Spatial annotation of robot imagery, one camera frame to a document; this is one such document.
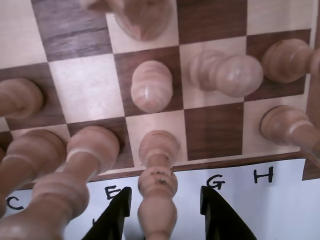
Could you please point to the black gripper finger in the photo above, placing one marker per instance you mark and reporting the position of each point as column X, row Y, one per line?
column 110, row 220
column 222, row 222

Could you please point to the light wooden bishop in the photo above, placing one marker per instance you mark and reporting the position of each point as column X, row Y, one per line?
column 157, row 180

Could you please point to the white paper letter strip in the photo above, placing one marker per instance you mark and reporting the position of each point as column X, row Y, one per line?
column 240, row 180

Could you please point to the light wooden king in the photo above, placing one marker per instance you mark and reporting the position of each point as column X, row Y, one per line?
column 82, row 160

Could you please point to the wooden chessboard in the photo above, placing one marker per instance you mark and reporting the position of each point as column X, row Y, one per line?
column 212, row 130

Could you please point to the light wooden queen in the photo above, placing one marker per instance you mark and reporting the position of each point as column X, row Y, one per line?
column 32, row 155

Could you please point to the light wooden rook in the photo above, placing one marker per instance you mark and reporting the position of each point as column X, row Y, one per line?
column 285, row 127

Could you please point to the light wooden pawn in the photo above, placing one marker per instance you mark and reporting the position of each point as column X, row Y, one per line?
column 20, row 97
column 285, row 62
column 237, row 77
column 151, row 95

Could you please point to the light wooden knight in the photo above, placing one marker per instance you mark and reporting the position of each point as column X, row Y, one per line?
column 140, row 22

